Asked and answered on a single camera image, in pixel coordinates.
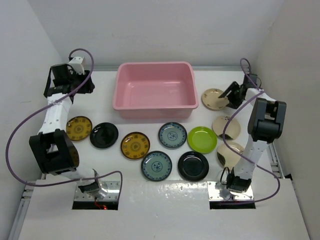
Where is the beige plate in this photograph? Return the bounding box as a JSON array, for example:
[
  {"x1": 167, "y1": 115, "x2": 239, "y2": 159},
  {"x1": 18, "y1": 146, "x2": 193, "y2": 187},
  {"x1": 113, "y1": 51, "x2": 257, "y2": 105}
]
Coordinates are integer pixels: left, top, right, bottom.
[
  {"x1": 217, "y1": 141, "x2": 245, "y2": 170},
  {"x1": 201, "y1": 88, "x2": 229, "y2": 111},
  {"x1": 211, "y1": 115, "x2": 242, "y2": 140}
]

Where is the green plate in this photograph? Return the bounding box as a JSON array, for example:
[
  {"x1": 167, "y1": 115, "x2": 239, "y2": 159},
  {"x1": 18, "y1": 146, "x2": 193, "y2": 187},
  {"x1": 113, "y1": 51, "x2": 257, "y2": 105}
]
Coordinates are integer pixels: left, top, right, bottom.
[{"x1": 187, "y1": 126, "x2": 218, "y2": 154}]

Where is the yellow patterned plate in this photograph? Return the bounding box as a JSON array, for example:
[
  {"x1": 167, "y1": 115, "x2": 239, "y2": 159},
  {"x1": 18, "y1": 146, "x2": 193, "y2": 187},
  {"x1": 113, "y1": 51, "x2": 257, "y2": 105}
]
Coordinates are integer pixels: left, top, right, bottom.
[
  {"x1": 120, "y1": 131, "x2": 151, "y2": 160},
  {"x1": 65, "y1": 116, "x2": 93, "y2": 142}
]

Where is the black plate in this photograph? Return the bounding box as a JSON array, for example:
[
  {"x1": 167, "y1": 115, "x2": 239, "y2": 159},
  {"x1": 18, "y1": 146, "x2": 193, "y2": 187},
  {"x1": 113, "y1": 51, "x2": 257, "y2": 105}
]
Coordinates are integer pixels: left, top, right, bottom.
[
  {"x1": 89, "y1": 122, "x2": 119, "y2": 149},
  {"x1": 177, "y1": 151, "x2": 210, "y2": 182}
]

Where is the blue floral plate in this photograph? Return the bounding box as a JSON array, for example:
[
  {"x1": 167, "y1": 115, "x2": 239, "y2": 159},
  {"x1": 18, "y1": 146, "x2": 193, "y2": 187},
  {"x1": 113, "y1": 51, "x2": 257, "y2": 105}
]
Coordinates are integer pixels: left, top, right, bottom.
[
  {"x1": 158, "y1": 122, "x2": 188, "y2": 149},
  {"x1": 140, "y1": 151, "x2": 173, "y2": 182}
]

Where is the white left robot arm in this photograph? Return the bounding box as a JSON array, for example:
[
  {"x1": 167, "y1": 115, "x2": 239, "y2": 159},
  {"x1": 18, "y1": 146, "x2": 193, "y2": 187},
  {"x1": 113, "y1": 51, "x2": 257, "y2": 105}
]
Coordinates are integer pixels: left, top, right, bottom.
[{"x1": 29, "y1": 63, "x2": 102, "y2": 198}]

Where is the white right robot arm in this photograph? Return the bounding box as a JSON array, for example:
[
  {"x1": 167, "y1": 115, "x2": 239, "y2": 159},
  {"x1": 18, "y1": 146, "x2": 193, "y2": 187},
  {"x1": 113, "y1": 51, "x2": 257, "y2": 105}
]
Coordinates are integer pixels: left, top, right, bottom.
[{"x1": 219, "y1": 81, "x2": 287, "y2": 193}]

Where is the pink plastic bin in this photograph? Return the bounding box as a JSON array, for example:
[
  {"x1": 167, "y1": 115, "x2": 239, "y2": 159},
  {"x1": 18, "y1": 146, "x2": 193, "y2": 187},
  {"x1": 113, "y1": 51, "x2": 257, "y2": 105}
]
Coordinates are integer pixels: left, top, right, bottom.
[{"x1": 112, "y1": 61, "x2": 199, "y2": 119}]

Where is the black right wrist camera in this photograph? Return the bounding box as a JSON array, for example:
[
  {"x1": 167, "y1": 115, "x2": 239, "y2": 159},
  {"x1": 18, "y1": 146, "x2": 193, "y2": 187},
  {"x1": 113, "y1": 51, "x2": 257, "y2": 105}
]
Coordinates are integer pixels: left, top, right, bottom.
[{"x1": 243, "y1": 73, "x2": 259, "y2": 88}]

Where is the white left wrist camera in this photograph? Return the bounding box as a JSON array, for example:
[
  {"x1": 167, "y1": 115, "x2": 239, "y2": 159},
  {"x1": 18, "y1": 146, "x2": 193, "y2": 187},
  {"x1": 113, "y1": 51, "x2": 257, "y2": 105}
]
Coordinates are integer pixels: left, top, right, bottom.
[{"x1": 68, "y1": 56, "x2": 86, "y2": 75}]

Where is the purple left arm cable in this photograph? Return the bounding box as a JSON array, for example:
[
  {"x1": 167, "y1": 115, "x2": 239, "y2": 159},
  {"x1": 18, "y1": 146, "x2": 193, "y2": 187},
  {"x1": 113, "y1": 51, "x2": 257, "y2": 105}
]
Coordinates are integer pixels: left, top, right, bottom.
[{"x1": 5, "y1": 48, "x2": 124, "y2": 199}]

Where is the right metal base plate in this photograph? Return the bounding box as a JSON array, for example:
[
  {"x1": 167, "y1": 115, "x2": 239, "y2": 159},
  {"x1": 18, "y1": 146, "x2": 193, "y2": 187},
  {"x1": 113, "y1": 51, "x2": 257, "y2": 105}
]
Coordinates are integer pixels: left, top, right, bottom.
[{"x1": 207, "y1": 181, "x2": 254, "y2": 202}]

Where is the metal base plate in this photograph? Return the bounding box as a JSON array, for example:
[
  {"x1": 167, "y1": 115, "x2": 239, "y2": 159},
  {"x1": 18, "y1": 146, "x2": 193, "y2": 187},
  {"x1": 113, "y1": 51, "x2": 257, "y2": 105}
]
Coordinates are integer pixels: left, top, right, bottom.
[
  {"x1": 207, "y1": 181, "x2": 254, "y2": 202},
  {"x1": 73, "y1": 180, "x2": 121, "y2": 202}
]

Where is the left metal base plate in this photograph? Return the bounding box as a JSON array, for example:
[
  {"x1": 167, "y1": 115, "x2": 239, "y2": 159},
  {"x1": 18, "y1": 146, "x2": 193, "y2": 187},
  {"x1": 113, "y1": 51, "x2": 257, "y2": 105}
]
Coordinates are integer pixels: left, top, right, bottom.
[{"x1": 73, "y1": 180, "x2": 121, "y2": 202}]

